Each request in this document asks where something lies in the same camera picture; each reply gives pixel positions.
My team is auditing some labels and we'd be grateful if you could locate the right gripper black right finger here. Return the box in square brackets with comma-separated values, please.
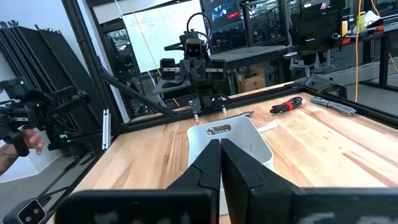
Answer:
[220, 138, 398, 224]

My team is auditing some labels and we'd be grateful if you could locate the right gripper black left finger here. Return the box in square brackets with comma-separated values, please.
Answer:
[55, 138, 223, 224]

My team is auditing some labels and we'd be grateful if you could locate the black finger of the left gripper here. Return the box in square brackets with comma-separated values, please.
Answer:
[210, 58, 227, 82]
[160, 58, 177, 81]

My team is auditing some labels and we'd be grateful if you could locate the black cable with red tie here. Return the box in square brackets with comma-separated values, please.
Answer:
[269, 96, 303, 114]

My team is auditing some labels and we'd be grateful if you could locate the grey braided cable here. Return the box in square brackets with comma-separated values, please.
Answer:
[310, 96, 358, 117]

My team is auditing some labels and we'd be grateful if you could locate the person's forearm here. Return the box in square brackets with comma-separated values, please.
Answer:
[0, 143, 22, 177]

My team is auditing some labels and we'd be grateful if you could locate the black desk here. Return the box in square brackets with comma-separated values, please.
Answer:
[210, 45, 289, 94]

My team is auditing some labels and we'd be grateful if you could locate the whiteboard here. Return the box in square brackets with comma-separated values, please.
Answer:
[123, 0, 208, 74]

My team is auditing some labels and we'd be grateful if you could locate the cardboard box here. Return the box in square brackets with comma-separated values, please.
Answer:
[236, 67, 267, 93]

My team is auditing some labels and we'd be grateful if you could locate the thin black rod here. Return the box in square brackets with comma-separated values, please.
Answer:
[228, 111, 255, 119]

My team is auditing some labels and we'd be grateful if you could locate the white plastic bin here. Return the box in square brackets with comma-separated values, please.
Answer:
[186, 116, 275, 216]

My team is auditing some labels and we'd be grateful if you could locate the white flat strip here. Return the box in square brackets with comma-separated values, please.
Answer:
[256, 120, 279, 133]

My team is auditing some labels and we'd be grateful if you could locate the silver aluminium bar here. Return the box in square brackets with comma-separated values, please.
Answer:
[101, 108, 111, 150]

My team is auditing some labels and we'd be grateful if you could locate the black monitor back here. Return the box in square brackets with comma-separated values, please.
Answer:
[295, 7, 343, 50]

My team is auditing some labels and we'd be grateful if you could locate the stack of black panels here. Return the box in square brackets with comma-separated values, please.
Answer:
[0, 20, 106, 131]

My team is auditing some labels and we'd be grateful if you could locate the black curved chair part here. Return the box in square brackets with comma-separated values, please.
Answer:
[317, 83, 348, 100]

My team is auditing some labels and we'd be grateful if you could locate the person's hand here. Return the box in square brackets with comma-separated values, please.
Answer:
[21, 129, 46, 156]

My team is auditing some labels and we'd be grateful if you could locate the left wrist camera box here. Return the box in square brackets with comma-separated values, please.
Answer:
[184, 37, 205, 59]

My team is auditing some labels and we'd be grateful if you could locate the wall-mounted monitor screen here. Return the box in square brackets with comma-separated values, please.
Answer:
[200, 0, 242, 30]

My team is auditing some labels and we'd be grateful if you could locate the black aluminium table frame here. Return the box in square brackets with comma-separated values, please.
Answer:
[37, 0, 398, 224]

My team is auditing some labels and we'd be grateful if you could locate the black table-level camera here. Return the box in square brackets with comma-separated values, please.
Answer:
[2, 198, 47, 224]

